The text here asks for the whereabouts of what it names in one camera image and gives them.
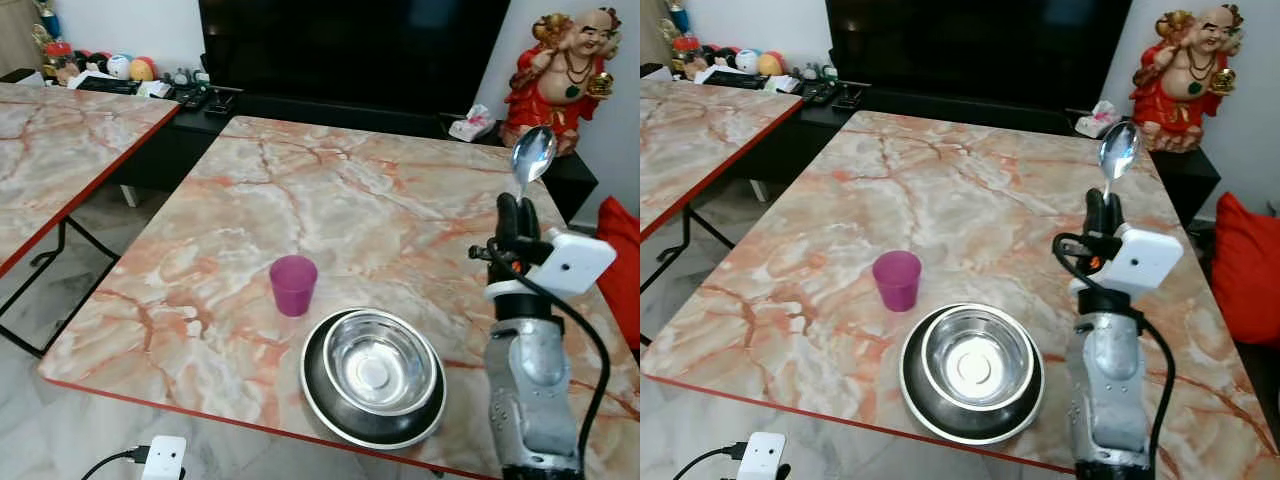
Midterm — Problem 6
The shiny metal spoon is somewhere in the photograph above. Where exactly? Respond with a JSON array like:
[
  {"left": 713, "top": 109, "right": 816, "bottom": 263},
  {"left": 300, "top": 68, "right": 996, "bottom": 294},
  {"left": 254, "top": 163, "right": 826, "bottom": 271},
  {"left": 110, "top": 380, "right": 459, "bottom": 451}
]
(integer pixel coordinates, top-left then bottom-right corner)
[
  {"left": 1098, "top": 120, "right": 1142, "bottom": 201},
  {"left": 511, "top": 125, "right": 559, "bottom": 204}
]

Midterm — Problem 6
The white pink tissue packet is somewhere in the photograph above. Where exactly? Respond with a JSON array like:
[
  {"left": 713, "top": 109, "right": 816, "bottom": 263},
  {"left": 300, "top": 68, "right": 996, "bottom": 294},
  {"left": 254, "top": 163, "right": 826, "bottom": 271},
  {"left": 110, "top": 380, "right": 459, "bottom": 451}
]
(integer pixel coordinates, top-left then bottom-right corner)
[
  {"left": 448, "top": 103, "right": 499, "bottom": 142},
  {"left": 1074, "top": 99, "right": 1122, "bottom": 139}
]

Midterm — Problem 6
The red cushion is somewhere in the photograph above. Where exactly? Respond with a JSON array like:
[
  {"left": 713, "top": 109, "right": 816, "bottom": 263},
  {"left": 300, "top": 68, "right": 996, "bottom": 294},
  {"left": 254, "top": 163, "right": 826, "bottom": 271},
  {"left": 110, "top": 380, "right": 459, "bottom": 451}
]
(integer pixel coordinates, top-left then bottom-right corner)
[
  {"left": 596, "top": 196, "right": 641, "bottom": 352},
  {"left": 1209, "top": 191, "right": 1280, "bottom": 347}
]

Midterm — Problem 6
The red laughing Buddha statue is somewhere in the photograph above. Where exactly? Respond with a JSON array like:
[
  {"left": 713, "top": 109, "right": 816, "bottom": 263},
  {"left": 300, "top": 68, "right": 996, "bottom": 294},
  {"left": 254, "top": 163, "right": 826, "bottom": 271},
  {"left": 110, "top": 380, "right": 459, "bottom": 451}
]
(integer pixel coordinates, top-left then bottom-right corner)
[
  {"left": 1129, "top": 4, "right": 1245, "bottom": 154},
  {"left": 502, "top": 7, "right": 622, "bottom": 157}
]

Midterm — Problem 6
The stainless steel bowl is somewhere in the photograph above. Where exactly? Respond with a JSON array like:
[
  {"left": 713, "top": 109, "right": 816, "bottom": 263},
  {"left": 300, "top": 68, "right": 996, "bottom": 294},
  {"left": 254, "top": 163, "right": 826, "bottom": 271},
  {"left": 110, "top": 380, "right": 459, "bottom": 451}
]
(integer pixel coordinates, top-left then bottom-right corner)
[
  {"left": 921, "top": 307, "right": 1037, "bottom": 412},
  {"left": 322, "top": 309, "right": 440, "bottom": 417}
]

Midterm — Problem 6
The round steel plate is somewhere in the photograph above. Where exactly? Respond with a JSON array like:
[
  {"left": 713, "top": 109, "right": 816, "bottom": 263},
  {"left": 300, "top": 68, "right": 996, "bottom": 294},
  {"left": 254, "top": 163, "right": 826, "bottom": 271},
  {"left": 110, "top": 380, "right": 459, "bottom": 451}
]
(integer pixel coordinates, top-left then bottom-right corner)
[
  {"left": 899, "top": 302, "right": 1047, "bottom": 447},
  {"left": 300, "top": 307, "right": 449, "bottom": 451}
]

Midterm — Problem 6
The purple plastic cup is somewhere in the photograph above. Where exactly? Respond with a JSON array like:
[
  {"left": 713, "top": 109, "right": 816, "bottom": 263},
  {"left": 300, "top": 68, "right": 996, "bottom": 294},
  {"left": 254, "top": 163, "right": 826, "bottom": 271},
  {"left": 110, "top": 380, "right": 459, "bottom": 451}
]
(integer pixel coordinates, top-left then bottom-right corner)
[
  {"left": 269, "top": 254, "right": 319, "bottom": 318},
  {"left": 872, "top": 250, "right": 923, "bottom": 314}
]

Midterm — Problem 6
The black flat screen television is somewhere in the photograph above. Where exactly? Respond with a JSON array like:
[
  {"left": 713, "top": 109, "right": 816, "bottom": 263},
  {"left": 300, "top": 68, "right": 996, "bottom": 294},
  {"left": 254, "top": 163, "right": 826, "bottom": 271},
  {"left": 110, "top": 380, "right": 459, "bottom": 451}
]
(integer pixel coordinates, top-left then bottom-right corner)
[
  {"left": 197, "top": 0, "right": 512, "bottom": 117},
  {"left": 824, "top": 0, "right": 1134, "bottom": 112}
]

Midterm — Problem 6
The red capped jar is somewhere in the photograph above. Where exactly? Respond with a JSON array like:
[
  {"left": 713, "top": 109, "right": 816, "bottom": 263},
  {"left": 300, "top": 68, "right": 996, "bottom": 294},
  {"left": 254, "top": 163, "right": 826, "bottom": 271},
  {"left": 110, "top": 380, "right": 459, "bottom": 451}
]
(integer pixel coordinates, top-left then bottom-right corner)
[
  {"left": 44, "top": 40, "right": 77, "bottom": 83},
  {"left": 671, "top": 36, "right": 702, "bottom": 77}
]

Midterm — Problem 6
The black keyboard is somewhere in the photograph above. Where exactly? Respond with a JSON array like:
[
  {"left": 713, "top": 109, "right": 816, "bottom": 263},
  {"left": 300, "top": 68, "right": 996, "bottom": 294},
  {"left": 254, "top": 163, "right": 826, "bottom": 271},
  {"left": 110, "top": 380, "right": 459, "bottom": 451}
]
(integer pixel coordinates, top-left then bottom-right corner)
[
  {"left": 76, "top": 75, "right": 142, "bottom": 96},
  {"left": 700, "top": 69, "right": 772, "bottom": 90}
]

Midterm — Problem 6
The black television console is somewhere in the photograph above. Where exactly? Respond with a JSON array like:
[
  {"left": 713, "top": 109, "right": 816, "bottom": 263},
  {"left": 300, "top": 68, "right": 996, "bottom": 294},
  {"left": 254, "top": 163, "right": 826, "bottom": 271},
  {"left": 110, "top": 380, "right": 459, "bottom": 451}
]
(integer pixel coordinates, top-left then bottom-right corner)
[{"left": 700, "top": 78, "right": 1222, "bottom": 217}]

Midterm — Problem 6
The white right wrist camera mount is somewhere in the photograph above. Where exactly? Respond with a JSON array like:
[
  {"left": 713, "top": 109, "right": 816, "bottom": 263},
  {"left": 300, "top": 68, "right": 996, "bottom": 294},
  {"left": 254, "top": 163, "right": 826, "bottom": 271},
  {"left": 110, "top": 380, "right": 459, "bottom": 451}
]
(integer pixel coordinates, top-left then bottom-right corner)
[
  {"left": 536, "top": 229, "right": 617, "bottom": 298},
  {"left": 1094, "top": 224, "right": 1185, "bottom": 297}
]

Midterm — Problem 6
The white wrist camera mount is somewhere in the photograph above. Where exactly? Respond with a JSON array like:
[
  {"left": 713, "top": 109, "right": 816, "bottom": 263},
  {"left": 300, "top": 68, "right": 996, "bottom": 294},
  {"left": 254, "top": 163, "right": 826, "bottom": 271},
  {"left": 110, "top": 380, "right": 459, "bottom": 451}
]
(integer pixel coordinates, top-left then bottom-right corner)
[
  {"left": 536, "top": 229, "right": 617, "bottom": 298},
  {"left": 1094, "top": 224, "right": 1185, "bottom": 297},
  {"left": 736, "top": 431, "right": 787, "bottom": 480},
  {"left": 141, "top": 435, "right": 188, "bottom": 480}
]

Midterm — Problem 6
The black folding table leg frame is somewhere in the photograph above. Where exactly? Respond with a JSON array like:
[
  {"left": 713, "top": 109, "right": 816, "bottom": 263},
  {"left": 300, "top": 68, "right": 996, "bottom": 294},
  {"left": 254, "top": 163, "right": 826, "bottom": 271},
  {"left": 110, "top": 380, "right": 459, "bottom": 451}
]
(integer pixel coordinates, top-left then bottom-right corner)
[
  {"left": 640, "top": 204, "right": 738, "bottom": 293},
  {"left": 0, "top": 214, "right": 122, "bottom": 360}
]

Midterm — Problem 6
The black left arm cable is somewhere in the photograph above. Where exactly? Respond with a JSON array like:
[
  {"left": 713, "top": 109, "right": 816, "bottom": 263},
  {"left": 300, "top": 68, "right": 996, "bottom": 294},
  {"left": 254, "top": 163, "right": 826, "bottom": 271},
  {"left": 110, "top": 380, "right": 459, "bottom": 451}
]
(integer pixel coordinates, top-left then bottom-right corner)
[
  {"left": 672, "top": 443, "right": 747, "bottom": 480},
  {"left": 80, "top": 447, "right": 151, "bottom": 480}
]

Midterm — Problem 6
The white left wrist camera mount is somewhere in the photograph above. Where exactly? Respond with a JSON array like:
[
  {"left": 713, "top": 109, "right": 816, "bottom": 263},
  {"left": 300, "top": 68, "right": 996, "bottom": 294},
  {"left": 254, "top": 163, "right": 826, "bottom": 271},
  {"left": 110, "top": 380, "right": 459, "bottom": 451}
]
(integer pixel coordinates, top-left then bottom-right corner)
[
  {"left": 736, "top": 431, "right": 787, "bottom": 480},
  {"left": 141, "top": 435, "right": 188, "bottom": 480}
]

